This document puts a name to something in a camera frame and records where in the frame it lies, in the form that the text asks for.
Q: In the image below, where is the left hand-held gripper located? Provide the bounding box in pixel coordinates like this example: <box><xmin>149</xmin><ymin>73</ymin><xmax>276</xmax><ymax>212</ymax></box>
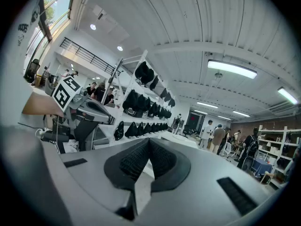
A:
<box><xmin>51</xmin><ymin>76</ymin><xmax>111</xmax><ymax>127</ymax></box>

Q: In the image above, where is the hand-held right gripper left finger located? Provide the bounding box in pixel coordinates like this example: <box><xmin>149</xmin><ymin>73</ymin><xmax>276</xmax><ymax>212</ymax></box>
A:
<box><xmin>58</xmin><ymin>137</ymin><xmax>151</xmax><ymax>221</ymax></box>

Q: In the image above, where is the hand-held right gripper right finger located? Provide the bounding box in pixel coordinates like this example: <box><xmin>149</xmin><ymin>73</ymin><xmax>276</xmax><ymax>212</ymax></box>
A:
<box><xmin>138</xmin><ymin>137</ymin><xmax>282</xmax><ymax>226</ymax></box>

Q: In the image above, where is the person's left forearm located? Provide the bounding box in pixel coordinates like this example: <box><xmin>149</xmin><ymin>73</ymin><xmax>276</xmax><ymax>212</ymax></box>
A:
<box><xmin>22</xmin><ymin>92</ymin><xmax>64</xmax><ymax>117</ymax></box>

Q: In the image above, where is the dark doorway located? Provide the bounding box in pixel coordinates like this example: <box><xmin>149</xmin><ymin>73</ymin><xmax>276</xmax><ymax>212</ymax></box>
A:
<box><xmin>187</xmin><ymin>111</ymin><xmax>206</xmax><ymax>133</ymax></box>

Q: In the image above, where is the white metal shelf rack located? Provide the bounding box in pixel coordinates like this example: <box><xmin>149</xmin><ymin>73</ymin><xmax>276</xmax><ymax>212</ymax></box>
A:
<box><xmin>93</xmin><ymin>49</ymin><xmax>179</xmax><ymax>148</ymax></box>

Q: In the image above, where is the group of black bags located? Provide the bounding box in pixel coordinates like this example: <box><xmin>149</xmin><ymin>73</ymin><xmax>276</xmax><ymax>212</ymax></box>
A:
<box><xmin>113</xmin><ymin>60</ymin><xmax>176</xmax><ymax>141</ymax></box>

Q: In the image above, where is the black mezzanine railing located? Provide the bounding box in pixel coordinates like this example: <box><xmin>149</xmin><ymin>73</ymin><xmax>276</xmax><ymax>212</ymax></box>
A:
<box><xmin>60</xmin><ymin>37</ymin><xmax>122</xmax><ymax>76</ymax></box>

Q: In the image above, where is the blue cloth covered table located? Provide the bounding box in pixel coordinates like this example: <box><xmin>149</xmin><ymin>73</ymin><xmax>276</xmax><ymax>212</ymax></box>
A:
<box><xmin>253</xmin><ymin>158</ymin><xmax>273</xmax><ymax>178</ymax></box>

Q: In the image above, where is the white storage shelf unit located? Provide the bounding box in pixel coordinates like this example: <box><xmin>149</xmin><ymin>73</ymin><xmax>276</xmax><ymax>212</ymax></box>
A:
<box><xmin>257</xmin><ymin>125</ymin><xmax>301</xmax><ymax>188</ymax></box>

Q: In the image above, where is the person's white printed shirt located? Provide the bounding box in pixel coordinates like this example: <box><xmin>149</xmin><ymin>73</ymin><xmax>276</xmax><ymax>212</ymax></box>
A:
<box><xmin>2</xmin><ymin>0</ymin><xmax>48</xmax><ymax>127</ymax></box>

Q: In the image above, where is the large framed window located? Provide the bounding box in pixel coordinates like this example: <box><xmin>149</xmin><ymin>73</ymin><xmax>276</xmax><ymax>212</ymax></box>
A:
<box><xmin>25</xmin><ymin>0</ymin><xmax>76</xmax><ymax>63</ymax></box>

